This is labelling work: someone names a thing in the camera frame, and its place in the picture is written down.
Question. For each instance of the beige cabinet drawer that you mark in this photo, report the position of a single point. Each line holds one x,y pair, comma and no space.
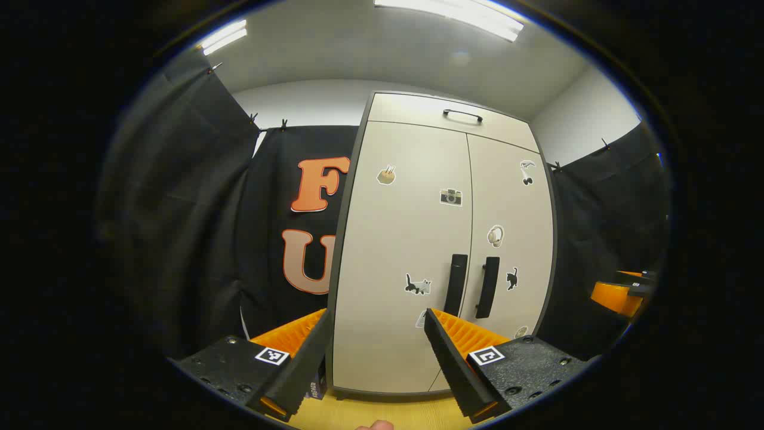
406,110

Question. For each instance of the beige double-door shoe cabinet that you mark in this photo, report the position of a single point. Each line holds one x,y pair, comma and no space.
339,239

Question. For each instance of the narrow ceiling light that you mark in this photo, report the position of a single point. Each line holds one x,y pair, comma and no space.
224,37

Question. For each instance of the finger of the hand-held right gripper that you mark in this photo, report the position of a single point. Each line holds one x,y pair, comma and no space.
615,298

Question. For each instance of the small printed cardboard box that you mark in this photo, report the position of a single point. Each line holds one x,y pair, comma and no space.
317,382

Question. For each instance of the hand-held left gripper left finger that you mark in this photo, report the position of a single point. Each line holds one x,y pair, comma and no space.
304,370

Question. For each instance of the beige cabinet door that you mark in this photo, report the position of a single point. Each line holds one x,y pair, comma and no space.
519,203
400,239

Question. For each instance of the black backdrop cloth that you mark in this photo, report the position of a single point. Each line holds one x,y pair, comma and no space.
179,209

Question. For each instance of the large ceiling light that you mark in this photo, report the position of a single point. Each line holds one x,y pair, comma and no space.
453,13

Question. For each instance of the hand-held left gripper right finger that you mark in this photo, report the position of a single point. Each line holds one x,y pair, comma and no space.
453,370

